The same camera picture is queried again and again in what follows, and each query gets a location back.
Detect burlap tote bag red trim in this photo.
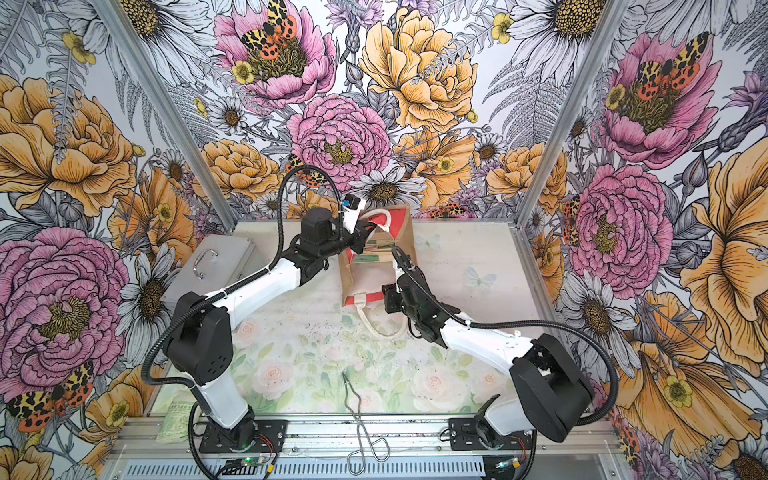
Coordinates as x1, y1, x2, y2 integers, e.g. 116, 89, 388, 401
339, 204, 417, 340

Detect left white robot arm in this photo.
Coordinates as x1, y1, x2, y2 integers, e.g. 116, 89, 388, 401
159, 208, 377, 451

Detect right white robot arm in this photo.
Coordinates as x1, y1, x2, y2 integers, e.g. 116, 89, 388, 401
382, 267, 595, 449

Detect folding fans in bag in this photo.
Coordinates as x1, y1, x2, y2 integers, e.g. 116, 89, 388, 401
350, 240, 395, 264

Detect silver aluminium case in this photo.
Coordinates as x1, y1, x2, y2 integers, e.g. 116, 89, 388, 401
161, 235, 255, 311

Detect metal tongs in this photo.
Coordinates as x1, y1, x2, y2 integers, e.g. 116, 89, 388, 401
342, 372, 391, 477

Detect green patterned packet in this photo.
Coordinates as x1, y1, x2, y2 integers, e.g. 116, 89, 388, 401
161, 396, 195, 431

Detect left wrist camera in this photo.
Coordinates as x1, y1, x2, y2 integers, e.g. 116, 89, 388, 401
340, 193, 366, 233

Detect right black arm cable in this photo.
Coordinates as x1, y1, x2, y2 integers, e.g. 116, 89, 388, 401
391, 244, 619, 427

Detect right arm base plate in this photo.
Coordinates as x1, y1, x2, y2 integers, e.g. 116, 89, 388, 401
446, 417, 532, 453

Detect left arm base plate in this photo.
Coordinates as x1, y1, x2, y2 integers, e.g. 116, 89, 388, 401
199, 419, 288, 454

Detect aluminium front rail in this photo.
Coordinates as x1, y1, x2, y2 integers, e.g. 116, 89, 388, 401
110, 414, 620, 461

